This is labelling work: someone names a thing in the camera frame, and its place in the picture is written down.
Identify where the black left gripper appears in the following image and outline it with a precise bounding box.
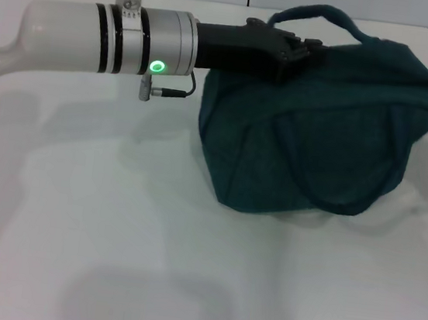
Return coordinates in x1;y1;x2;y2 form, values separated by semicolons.
190;11;330;91

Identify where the dark teal lunch bag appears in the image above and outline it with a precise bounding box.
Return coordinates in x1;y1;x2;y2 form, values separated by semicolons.
186;0;428;237

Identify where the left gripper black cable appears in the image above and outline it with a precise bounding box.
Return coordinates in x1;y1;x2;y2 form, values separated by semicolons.
138;64;199;108

